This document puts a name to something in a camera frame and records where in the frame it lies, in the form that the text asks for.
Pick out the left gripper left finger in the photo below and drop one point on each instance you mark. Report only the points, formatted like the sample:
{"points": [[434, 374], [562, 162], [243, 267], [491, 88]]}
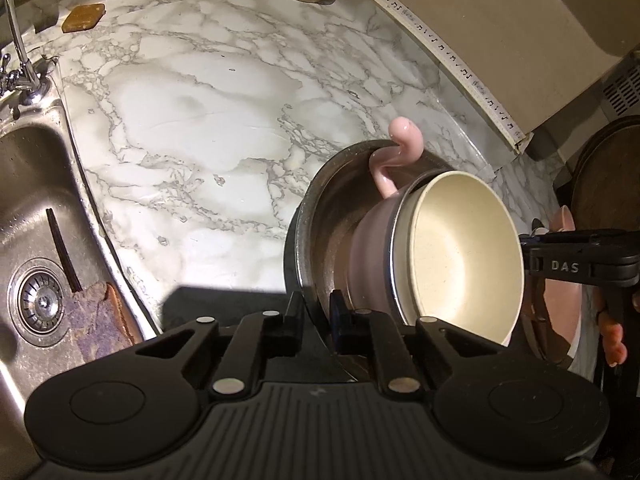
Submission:
{"points": [[258, 338]]}

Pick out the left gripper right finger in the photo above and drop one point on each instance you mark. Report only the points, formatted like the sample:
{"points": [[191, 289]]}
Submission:
{"points": [[374, 336]]}

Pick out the pink bear-shaped plate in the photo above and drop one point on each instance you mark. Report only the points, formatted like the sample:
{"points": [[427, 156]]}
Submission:
{"points": [[551, 312]]}

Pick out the steel bowl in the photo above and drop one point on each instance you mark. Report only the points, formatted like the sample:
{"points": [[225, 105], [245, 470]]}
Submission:
{"points": [[317, 250]]}

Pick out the cream plastic bowl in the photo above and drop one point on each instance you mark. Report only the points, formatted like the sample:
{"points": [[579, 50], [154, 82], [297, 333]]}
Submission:
{"points": [[456, 256]]}

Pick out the right hand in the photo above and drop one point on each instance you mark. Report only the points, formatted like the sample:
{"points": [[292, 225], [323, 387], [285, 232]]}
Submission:
{"points": [[611, 332]]}

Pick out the round wooden cutting board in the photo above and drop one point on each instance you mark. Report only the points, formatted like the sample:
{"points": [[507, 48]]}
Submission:
{"points": [[606, 178]]}

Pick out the brown scrubbing sponge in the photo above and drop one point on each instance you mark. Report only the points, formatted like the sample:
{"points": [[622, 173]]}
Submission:
{"points": [[100, 321]]}

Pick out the white vent grille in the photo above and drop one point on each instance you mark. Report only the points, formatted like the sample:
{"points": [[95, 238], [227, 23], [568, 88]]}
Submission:
{"points": [[620, 96]]}

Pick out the black chopstick in sink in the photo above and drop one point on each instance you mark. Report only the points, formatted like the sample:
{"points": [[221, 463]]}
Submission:
{"points": [[61, 250]]}

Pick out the sink drain strainer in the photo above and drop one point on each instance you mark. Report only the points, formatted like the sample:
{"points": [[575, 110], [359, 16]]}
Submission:
{"points": [[36, 291]]}

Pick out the steel sink basin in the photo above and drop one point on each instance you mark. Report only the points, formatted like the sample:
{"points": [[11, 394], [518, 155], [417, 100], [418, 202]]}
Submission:
{"points": [[40, 169]]}

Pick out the chrome faucet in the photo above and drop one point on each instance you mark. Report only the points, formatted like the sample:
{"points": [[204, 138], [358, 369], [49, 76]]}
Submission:
{"points": [[31, 81]]}

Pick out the brown soap bar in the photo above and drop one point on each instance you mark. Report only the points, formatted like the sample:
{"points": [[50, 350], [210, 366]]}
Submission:
{"points": [[83, 17]]}

